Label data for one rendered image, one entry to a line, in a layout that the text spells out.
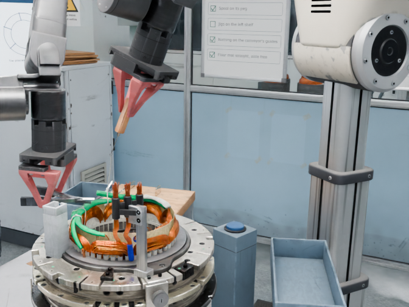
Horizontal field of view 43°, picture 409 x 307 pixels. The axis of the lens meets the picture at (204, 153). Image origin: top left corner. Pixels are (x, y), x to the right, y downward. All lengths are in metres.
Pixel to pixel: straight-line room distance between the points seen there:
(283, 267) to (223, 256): 0.18
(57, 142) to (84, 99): 2.37
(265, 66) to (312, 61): 2.00
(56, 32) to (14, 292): 0.79
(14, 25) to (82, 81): 1.36
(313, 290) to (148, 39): 0.51
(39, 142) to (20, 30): 1.07
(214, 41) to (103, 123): 0.90
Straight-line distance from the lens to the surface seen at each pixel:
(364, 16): 1.02
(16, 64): 1.93
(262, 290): 3.06
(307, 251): 1.07
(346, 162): 1.13
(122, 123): 0.87
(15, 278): 1.57
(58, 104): 0.90
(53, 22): 0.94
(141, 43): 0.82
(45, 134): 0.91
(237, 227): 1.15
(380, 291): 3.21
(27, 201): 0.96
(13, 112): 0.89
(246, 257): 1.17
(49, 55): 0.90
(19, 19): 1.95
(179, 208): 1.19
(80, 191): 1.40
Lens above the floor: 1.49
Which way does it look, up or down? 15 degrees down
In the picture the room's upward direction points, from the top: 1 degrees clockwise
